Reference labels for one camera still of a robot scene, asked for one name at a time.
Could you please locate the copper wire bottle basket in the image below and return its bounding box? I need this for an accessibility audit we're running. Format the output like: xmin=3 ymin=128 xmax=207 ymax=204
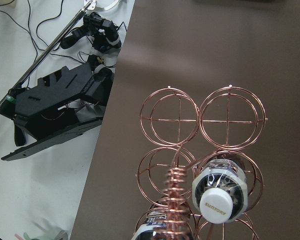
xmin=133 ymin=85 xmax=267 ymax=240

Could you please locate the tea bottle middle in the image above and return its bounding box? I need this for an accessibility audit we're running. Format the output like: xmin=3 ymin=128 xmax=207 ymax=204
xmin=192 ymin=153 xmax=248 ymax=224

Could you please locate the tea bottle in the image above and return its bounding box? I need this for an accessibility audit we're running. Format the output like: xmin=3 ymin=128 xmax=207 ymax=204
xmin=192 ymin=153 xmax=248 ymax=224
xmin=131 ymin=197 xmax=193 ymax=240

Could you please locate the tea bottle near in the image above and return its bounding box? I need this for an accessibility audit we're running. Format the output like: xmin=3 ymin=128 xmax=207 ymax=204
xmin=131 ymin=197 xmax=193 ymax=240

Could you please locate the metal rod on desk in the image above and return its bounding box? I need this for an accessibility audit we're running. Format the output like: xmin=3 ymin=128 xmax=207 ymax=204
xmin=0 ymin=0 xmax=98 ymax=118

